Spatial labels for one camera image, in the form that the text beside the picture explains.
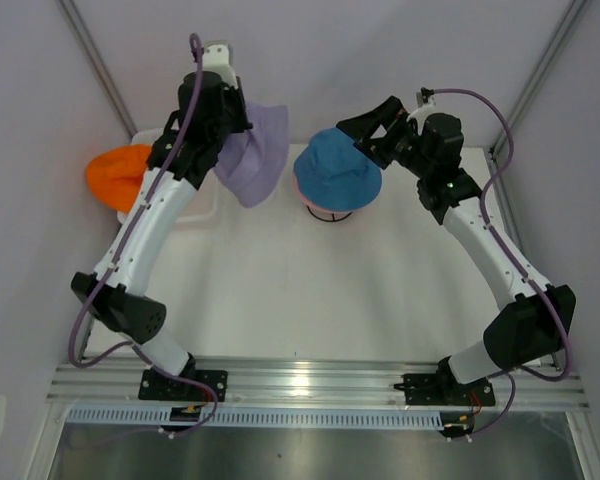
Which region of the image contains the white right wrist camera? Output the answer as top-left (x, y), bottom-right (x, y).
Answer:
top-left (408, 87), bottom-right (436, 122)

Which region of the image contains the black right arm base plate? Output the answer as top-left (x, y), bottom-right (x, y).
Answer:
top-left (393, 373), bottom-right (496, 407)

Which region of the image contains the orange bucket hat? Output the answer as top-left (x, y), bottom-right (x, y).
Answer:
top-left (85, 144), bottom-right (151, 214)

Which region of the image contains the black wire hat stand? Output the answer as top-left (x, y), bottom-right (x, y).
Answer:
top-left (306, 205), bottom-right (352, 224)

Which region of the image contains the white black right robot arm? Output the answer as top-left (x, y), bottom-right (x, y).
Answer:
top-left (338, 108), bottom-right (576, 404)

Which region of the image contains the blue bucket hat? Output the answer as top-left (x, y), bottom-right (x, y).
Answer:
top-left (292, 127), bottom-right (381, 210)

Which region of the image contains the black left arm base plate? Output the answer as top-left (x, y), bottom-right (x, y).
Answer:
top-left (138, 369), bottom-right (228, 402)

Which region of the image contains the lavender bucket hat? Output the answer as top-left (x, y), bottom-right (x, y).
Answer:
top-left (214, 103), bottom-right (290, 209)

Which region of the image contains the white perforated plastic basket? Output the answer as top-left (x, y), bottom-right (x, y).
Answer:
top-left (130, 127), bottom-right (220, 231)

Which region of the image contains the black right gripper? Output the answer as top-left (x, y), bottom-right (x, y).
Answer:
top-left (337, 97), bottom-right (434, 179)

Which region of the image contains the aluminium mounting rail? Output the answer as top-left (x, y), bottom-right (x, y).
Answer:
top-left (46, 355), bottom-right (590, 412)

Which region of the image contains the pink bucket hat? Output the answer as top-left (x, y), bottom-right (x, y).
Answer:
top-left (293, 165), bottom-right (382, 212)

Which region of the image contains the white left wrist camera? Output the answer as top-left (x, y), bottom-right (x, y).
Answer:
top-left (202, 42), bottom-right (237, 87)

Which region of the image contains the white slotted cable duct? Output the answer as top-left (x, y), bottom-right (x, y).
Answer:
top-left (66, 404), bottom-right (444, 431)

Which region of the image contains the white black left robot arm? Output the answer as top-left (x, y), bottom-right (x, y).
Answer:
top-left (71, 70), bottom-right (382, 401)

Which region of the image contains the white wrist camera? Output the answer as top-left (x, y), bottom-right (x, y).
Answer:
top-left (202, 42), bottom-right (237, 87)
top-left (408, 87), bottom-right (436, 122)

